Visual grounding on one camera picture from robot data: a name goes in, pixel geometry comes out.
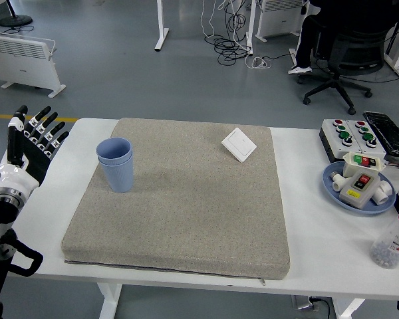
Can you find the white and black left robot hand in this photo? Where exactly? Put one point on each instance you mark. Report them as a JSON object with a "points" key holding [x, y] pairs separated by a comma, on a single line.
{"points": [[33, 159]]}

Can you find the blue ribbed plastic cup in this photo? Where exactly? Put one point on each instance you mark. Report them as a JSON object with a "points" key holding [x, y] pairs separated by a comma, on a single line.
{"points": [[114, 149], [119, 179]]}

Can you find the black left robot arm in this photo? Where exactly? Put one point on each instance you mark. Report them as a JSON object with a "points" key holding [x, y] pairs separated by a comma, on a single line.
{"points": [[0, 229]]}

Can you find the white push-button control box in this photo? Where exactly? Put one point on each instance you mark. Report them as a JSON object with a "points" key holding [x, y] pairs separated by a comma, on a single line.
{"points": [[334, 139], [377, 148]]}

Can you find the white panel heater, wide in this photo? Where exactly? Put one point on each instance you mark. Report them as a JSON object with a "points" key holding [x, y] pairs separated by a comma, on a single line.
{"points": [[20, 66]]}

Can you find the black round stand base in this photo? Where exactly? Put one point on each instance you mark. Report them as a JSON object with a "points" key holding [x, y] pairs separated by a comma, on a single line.
{"points": [[15, 21]]}

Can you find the white table leg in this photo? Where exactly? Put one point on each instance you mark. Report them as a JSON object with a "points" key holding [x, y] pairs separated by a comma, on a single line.
{"points": [[109, 299], [347, 309]]}

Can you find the grey-brown cushion mat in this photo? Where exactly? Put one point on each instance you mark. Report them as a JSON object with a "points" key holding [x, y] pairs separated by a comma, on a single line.
{"points": [[203, 209]]}

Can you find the white desk leg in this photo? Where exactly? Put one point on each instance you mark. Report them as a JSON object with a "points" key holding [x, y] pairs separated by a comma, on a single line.
{"points": [[250, 30], [161, 30]]}

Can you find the white panel heater, narrow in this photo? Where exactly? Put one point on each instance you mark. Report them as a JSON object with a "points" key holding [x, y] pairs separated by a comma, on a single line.
{"points": [[279, 20]]}

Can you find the person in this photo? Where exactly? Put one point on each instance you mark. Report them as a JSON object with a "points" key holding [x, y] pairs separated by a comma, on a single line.
{"points": [[306, 43]]}

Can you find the blue round plate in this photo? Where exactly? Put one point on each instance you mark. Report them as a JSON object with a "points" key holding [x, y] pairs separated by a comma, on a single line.
{"points": [[329, 186]]}

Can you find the small white pipe fitting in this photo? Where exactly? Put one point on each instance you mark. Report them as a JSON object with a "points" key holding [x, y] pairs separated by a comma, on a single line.
{"points": [[337, 182]]}

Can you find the black office chair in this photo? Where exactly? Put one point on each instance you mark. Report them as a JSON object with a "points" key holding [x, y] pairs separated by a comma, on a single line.
{"points": [[352, 50]]}

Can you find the large white pipe fitting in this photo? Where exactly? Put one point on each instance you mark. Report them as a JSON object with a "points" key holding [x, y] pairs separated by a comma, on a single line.
{"points": [[383, 192]]}

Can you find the black wrapped flat tray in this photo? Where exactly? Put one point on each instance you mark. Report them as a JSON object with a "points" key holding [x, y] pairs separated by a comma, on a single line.
{"points": [[387, 131]]}

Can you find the clear jar with red lid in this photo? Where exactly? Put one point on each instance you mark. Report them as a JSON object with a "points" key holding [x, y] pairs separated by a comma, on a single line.
{"points": [[390, 246]]}

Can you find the white wall switch plate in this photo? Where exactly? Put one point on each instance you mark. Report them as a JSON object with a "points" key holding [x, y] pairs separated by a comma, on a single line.
{"points": [[238, 145]]}

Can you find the white switch with green red buttons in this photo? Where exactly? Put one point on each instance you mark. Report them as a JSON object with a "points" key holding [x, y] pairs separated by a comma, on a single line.
{"points": [[350, 166]]}

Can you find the grey switch with red black buttons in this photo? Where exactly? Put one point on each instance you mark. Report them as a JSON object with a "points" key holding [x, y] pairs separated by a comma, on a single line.
{"points": [[355, 196]]}

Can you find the white desk frame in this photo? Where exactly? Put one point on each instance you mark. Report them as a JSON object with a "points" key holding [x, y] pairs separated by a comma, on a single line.
{"points": [[394, 58]]}

